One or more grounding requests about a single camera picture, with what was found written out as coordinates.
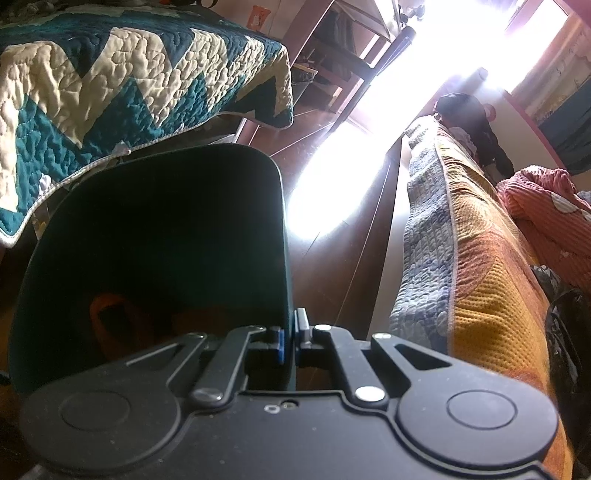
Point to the pink striped blanket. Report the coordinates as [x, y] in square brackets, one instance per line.
[545, 212]

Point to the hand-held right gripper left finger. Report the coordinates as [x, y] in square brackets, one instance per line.
[278, 346]

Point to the black jacket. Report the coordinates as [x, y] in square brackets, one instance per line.
[568, 332]

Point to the dark clothing pile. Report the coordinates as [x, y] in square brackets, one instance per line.
[475, 124]

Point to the white bed base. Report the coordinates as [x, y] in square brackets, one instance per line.
[392, 258]

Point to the orange foam fruit net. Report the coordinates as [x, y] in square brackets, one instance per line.
[115, 314]

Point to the dark green deer-print bin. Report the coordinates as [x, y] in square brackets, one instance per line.
[161, 221]

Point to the dark teal hanging cloth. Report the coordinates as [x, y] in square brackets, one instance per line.
[572, 138]

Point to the orange wall sticker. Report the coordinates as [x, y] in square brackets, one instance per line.
[259, 17]

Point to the orange patchwork quilt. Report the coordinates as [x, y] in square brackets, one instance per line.
[485, 300]

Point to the wooden chair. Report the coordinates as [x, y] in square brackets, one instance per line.
[341, 69]

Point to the teal zigzag quilt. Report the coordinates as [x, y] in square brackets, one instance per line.
[138, 69]

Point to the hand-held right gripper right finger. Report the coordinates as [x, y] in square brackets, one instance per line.
[302, 332]

